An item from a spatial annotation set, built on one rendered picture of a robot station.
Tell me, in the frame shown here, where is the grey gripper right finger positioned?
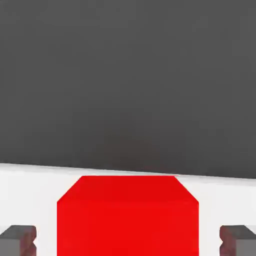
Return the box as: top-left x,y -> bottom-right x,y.
219,225 -> 256,256

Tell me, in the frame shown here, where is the small red cube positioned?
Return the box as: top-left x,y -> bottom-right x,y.
56,175 -> 200,256

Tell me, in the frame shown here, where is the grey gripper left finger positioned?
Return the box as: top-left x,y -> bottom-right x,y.
0,225 -> 38,256

